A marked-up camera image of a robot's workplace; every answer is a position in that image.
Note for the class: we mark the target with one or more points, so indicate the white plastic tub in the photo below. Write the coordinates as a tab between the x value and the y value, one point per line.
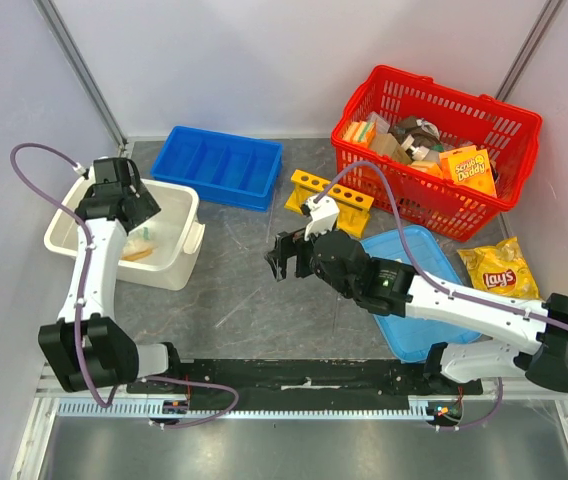
175	234

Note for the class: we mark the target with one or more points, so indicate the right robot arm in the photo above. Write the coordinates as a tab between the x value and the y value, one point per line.
524	338

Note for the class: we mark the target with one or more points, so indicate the clear bag of swabs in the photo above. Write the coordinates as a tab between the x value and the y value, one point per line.
139	239

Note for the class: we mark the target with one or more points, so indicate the white cable duct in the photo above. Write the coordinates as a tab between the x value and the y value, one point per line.
174	407

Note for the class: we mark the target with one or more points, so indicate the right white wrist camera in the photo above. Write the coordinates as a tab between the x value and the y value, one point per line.
322	212

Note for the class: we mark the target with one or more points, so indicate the blue divided plastic tray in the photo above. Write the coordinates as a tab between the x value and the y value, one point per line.
222	168

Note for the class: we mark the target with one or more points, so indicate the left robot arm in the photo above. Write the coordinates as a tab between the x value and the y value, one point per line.
85	347

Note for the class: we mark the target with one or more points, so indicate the yellow Lays chips bag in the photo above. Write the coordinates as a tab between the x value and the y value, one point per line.
500	269

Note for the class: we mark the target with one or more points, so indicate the orange green sponge pack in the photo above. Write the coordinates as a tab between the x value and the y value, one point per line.
360	133

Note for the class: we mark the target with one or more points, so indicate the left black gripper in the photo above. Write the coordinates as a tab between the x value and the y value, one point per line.
146	205

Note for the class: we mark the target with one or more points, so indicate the tan rubber band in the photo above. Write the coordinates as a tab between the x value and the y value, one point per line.
137	255

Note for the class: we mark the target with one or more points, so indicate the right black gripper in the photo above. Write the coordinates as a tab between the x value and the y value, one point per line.
289	255

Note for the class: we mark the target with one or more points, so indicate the clear glass pipette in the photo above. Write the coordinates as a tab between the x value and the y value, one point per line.
235	309

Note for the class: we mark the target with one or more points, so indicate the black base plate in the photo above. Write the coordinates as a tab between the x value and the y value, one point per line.
318	385

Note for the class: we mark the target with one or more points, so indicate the orange Scrub Daddy package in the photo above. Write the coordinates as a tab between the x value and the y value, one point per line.
469	167

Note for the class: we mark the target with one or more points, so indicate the red shopping basket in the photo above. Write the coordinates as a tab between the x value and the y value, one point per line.
508	133

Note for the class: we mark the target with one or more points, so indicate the light blue plastic lid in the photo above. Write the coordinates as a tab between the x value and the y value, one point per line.
410	339

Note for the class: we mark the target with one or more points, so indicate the clear glass test tube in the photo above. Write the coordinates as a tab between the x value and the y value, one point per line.
335	318

